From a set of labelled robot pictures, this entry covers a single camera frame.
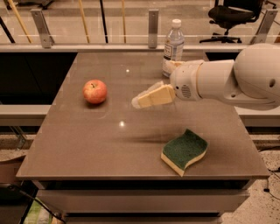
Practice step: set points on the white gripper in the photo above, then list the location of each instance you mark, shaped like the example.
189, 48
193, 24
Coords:
184, 80

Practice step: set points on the red apple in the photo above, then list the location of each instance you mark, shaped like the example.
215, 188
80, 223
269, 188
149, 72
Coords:
95, 91

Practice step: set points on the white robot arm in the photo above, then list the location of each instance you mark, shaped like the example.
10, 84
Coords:
250, 81

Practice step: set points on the clear plastic water bottle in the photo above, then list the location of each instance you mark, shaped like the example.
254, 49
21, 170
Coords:
173, 46

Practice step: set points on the green and yellow sponge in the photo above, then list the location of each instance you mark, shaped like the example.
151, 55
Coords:
183, 151

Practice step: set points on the black office chair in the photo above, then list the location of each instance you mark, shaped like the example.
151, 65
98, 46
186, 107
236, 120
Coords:
240, 12

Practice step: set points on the metal glass railing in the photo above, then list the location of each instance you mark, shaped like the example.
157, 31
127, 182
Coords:
47, 45

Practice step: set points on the green white bag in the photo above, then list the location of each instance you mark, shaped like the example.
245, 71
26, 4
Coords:
37, 215

